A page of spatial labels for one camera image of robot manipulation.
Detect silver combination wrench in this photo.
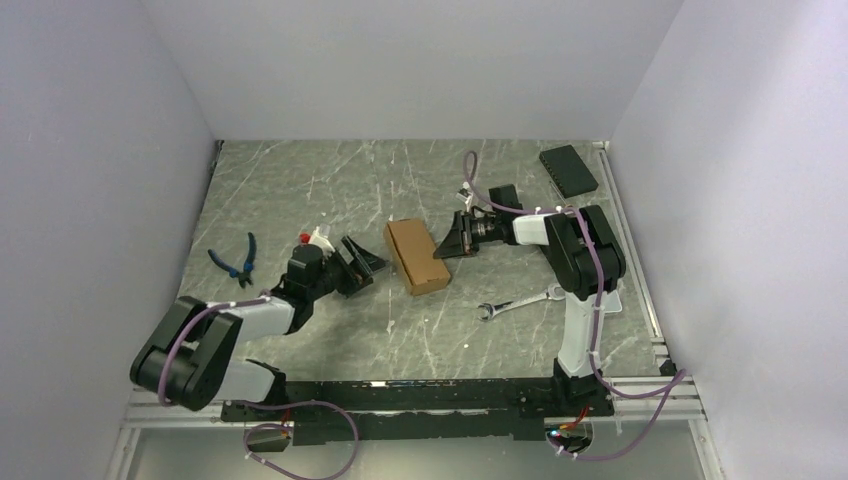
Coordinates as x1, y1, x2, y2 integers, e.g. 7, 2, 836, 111
478, 284, 566, 322

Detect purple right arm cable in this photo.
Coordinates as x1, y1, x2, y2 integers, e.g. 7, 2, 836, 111
462, 150, 687, 464

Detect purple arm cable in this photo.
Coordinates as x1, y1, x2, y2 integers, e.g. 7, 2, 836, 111
462, 150, 687, 464
157, 291, 362, 480

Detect black flat box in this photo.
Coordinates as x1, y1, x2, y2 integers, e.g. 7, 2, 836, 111
538, 145, 599, 199

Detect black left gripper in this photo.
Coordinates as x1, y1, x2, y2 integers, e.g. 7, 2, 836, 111
308, 235, 391, 301

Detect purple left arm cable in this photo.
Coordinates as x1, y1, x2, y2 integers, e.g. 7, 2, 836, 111
157, 291, 362, 480

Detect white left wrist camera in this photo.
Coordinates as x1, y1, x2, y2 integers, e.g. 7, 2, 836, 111
299, 224, 336, 256

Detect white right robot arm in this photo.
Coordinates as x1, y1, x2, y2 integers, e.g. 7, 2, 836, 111
433, 184, 627, 415

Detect brown cardboard paper box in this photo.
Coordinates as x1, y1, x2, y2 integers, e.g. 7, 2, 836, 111
383, 218, 451, 296

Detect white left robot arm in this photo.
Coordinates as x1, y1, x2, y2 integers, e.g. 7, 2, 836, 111
129, 235, 389, 420

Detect clear plastic lid case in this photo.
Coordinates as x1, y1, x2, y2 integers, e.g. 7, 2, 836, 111
602, 289, 623, 315

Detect aluminium frame rail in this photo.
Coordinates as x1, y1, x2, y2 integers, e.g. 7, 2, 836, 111
106, 376, 720, 479

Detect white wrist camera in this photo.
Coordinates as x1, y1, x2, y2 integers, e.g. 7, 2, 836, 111
299, 224, 336, 256
455, 187, 476, 211

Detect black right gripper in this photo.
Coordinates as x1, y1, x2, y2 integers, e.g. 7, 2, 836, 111
434, 211, 502, 260

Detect blue handled pliers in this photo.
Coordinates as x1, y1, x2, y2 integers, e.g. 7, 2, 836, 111
207, 231, 258, 289

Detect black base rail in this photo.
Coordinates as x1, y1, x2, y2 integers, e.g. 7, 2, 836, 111
221, 377, 614, 446

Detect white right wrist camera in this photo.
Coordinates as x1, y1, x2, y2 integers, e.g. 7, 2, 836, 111
455, 187, 476, 211

